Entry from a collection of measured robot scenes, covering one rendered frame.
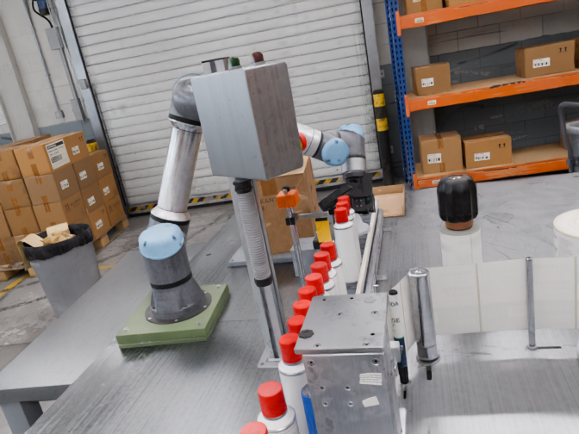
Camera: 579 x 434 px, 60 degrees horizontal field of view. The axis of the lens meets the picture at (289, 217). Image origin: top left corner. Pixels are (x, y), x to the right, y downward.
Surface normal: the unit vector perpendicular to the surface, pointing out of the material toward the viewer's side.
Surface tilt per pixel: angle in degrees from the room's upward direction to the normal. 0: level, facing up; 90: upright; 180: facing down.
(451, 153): 90
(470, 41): 90
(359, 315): 0
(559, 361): 0
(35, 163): 90
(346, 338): 0
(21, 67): 90
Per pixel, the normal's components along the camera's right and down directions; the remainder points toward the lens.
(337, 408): -0.22, 0.34
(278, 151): 0.66, 0.11
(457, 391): -0.18, -0.94
